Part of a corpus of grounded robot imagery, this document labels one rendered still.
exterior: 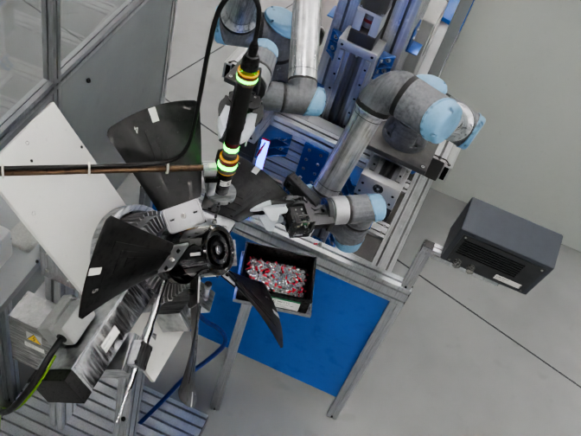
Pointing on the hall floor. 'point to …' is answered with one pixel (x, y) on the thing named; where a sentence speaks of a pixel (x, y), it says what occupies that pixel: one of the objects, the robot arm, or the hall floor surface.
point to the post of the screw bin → (230, 355)
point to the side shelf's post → (9, 373)
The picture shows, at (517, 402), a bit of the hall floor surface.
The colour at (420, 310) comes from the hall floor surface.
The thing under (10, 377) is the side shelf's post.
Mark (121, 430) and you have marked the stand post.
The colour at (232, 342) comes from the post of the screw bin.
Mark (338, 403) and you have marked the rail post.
